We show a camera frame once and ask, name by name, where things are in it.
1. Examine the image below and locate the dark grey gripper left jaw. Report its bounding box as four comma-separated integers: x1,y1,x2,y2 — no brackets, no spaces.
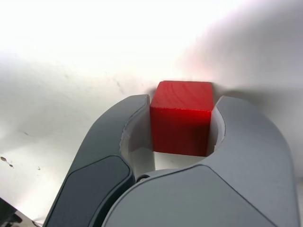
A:
44,94,156,227

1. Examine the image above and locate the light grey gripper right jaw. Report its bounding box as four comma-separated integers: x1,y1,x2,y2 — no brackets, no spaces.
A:
101,95,297,227

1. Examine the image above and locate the red cube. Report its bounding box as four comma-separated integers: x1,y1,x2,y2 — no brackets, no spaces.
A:
149,80,215,157

